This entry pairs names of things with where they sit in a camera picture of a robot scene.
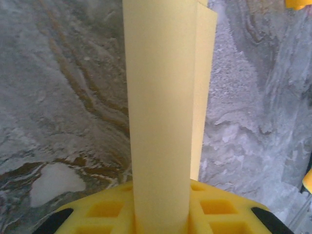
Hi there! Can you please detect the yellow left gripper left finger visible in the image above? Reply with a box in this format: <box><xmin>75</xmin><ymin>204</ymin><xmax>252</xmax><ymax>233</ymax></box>
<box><xmin>40</xmin><ymin>181</ymin><xmax>136</xmax><ymax>234</ymax></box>

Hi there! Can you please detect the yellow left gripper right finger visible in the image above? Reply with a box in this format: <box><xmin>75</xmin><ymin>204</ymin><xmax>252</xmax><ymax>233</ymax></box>
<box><xmin>187</xmin><ymin>180</ymin><xmax>292</xmax><ymax>234</ymax></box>

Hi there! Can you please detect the yellow toy block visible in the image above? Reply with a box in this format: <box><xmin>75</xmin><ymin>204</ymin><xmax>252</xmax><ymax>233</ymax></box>
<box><xmin>284</xmin><ymin>0</ymin><xmax>312</xmax><ymax>11</ymax></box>

